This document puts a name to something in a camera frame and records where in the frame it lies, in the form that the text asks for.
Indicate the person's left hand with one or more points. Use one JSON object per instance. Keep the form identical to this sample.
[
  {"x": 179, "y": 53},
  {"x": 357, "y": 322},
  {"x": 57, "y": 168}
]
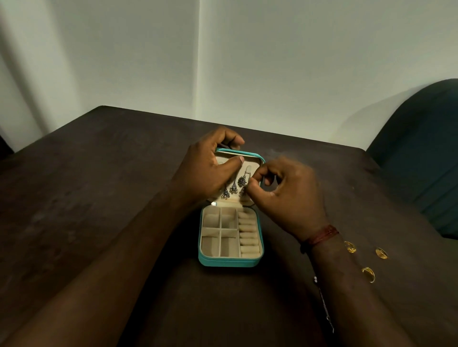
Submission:
[{"x": 200, "y": 175}]

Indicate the person's right hand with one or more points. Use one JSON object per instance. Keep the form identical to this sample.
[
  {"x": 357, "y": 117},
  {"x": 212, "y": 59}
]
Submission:
[{"x": 293, "y": 200}]

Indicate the teal jewelry box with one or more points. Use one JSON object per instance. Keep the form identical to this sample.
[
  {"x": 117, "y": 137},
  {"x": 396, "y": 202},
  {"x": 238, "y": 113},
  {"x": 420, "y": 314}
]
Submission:
[{"x": 229, "y": 262}]

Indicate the person's right forearm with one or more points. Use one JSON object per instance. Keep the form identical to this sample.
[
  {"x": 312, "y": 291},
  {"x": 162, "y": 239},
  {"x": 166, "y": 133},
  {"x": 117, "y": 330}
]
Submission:
[{"x": 354, "y": 304}]

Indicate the person's left forearm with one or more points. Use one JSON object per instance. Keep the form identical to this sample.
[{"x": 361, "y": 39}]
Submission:
[{"x": 89, "y": 279}]

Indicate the red thread wristband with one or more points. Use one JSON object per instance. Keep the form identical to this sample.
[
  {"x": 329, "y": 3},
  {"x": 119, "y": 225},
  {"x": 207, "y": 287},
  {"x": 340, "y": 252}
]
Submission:
[{"x": 320, "y": 236}]

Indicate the dark brown curtain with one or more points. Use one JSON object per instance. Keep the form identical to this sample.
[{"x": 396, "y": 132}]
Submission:
[{"x": 5, "y": 148}]

